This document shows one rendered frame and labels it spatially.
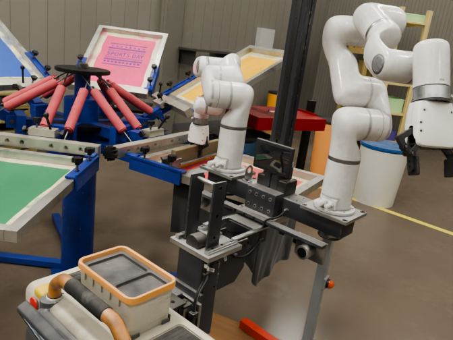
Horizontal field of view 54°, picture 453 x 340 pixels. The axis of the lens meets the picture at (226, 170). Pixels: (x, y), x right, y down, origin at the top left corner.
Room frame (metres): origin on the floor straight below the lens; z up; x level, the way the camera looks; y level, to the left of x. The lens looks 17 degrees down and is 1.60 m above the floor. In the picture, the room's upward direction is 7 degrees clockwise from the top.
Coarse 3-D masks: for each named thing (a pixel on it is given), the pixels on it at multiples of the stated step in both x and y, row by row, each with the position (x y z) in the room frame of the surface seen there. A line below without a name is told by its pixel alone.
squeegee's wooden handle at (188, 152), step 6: (198, 144) 2.18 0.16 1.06; (204, 144) 2.22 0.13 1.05; (210, 144) 2.27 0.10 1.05; (216, 144) 2.32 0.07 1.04; (174, 150) 2.01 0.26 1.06; (180, 150) 2.03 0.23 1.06; (186, 150) 2.08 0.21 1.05; (192, 150) 2.12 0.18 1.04; (204, 150) 2.22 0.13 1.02; (210, 150) 2.28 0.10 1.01; (216, 150) 2.33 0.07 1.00; (180, 156) 2.04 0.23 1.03; (186, 156) 2.08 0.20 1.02; (192, 156) 2.13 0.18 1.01; (180, 162) 2.04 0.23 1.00
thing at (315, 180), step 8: (160, 152) 2.19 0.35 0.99; (168, 152) 2.21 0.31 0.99; (160, 160) 2.16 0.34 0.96; (248, 160) 2.33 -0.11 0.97; (296, 168) 2.23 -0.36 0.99; (184, 176) 1.86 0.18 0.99; (296, 176) 2.19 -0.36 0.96; (304, 176) 2.17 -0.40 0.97; (312, 176) 2.15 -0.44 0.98; (320, 176) 2.14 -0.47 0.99; (304, 184) 1.96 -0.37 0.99; (312, 184) 1.98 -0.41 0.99; (320, 184) 2.07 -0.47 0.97; (296, 192) 1.83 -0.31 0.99; (304, 192) 1.88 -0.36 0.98; (240, 200) 1.72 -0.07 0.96
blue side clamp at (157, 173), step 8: (136, 160) 1.98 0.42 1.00; (144, 160) 1.96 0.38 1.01; (152, 160) 2.00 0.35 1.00; (136, 168) 1.98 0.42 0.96; (144, 168) 1.96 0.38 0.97; (152, 168) 1.94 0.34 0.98; (160, 168) 1.91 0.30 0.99; (168, 168) 1.89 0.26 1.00; (176, 168) 1.92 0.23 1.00; (152, 176) 1.93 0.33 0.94; (160, 176) 1.91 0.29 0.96; (168, 176) 1.89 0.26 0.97; (176, 176) 1.87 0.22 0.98; (176, 184) 1.87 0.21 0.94
